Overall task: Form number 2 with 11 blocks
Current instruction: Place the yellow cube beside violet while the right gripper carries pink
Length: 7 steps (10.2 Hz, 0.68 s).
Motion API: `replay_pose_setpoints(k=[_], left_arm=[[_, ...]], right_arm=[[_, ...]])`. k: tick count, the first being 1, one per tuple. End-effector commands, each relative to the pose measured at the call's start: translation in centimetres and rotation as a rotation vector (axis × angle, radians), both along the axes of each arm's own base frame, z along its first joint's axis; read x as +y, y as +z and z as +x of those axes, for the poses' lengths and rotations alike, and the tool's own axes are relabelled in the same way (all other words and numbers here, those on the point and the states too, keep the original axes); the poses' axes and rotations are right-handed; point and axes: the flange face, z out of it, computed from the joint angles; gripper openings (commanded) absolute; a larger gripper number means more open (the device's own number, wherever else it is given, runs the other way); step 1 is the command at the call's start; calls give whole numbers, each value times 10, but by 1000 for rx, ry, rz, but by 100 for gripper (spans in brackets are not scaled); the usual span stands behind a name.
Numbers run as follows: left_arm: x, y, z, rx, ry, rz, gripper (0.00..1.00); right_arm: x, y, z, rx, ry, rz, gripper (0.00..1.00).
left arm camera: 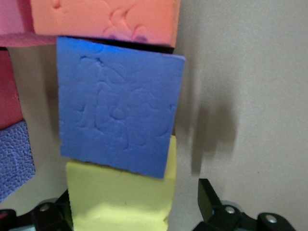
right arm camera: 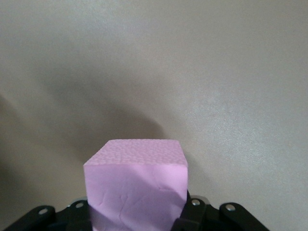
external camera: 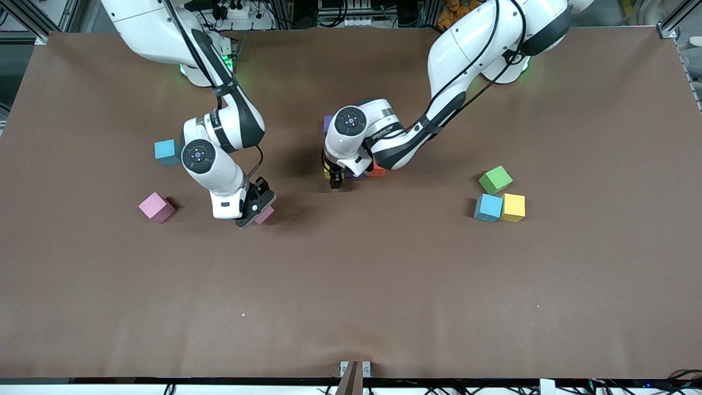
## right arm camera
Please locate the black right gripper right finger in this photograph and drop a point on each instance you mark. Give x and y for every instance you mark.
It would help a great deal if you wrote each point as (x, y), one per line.
(211, 216)

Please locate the brown table cover sheet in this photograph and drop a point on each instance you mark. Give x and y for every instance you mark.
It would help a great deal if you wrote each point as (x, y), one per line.
(216, 72)

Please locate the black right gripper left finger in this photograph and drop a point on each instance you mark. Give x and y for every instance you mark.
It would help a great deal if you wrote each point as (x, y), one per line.
(48, 219)

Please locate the pink foam cube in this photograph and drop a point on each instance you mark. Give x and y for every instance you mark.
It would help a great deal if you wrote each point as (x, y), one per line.
(134, 180)

